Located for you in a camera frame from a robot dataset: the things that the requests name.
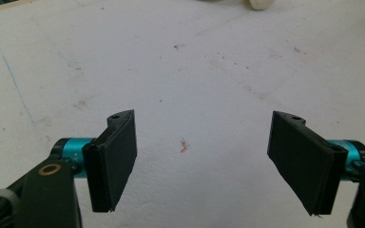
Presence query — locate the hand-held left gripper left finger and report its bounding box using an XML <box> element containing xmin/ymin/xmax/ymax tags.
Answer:
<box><xmin>81</xmin><ymin>108</ymin><xmax>139</xmax><ymax>214</ymax></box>

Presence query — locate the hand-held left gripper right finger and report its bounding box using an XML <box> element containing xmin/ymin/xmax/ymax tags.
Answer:
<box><xmin>266</xmin><ymin>110</ymin><xmax>350</xmax><ymax>217</ymax></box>

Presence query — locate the cream cloth with egg print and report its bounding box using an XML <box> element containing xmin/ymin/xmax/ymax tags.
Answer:
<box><xmin>245</xmin><ymin>0</ymin><xmax>275</xmax><ymax>11</ymax></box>

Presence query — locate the white table mat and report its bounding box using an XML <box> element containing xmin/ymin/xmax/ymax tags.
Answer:
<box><xmin>0</xmin><ymin>0</ymin><xmax>365</xmax><ymax>228</ymax></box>

